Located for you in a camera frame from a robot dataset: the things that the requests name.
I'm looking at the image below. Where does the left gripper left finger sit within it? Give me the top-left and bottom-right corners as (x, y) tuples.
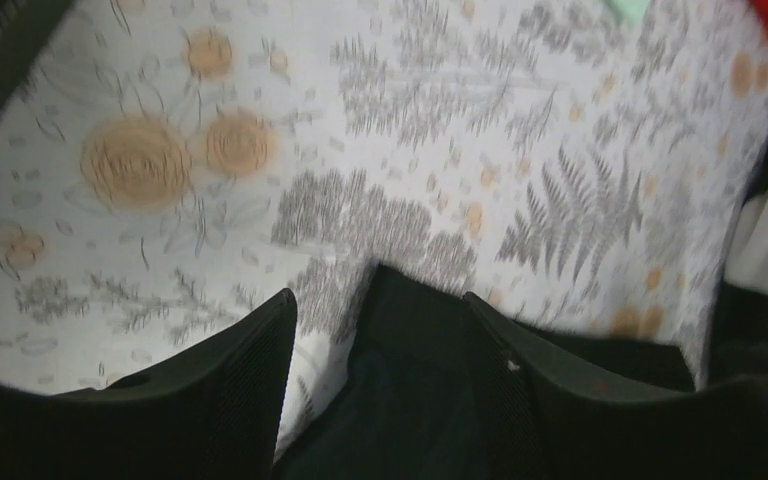
(0, 289), (297, 479)

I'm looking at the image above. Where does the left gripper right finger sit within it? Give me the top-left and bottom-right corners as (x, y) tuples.
(464, 294), (768, 479)

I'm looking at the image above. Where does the black garment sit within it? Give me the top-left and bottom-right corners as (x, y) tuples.
(276, 266), (693, 479)

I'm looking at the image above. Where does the floral patterned table mat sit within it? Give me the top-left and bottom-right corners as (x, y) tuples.
(0, 1), (768, 446)

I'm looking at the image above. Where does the light green printed cloth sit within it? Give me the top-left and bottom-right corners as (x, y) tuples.
(604, 0), (651, 26)

